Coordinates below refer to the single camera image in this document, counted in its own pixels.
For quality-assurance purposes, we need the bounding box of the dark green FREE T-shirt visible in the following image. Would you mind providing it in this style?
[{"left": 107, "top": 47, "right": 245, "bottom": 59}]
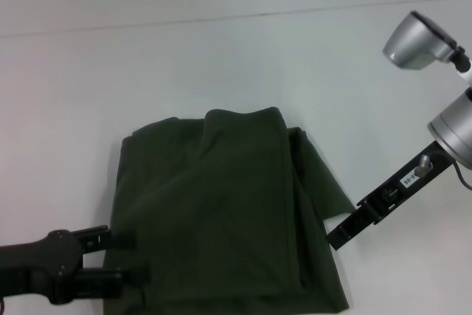
[{"left": 102, "top": 106, "right": 353, "bottom": 315}]

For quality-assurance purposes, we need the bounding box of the right arm silver cable plug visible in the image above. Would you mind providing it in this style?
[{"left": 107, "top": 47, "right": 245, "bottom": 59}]
[{"left": 415, "top": 154, "right": 435, "bottom": 178}]

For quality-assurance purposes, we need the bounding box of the right arm dark cable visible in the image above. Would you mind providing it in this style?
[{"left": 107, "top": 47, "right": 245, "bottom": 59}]
[{"left": 454, "top": 162, "right": 472, "bottom": 190}]

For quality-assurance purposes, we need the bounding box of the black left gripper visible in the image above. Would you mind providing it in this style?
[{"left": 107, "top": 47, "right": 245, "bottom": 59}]
[{"left": 0, "top": 224, "right": 152, "bottom": 305}]

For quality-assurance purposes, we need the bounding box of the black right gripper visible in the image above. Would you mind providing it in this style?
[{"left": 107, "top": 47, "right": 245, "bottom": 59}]
[{"left": 324, "top": 139, "right": 459, "bottom": 252}]

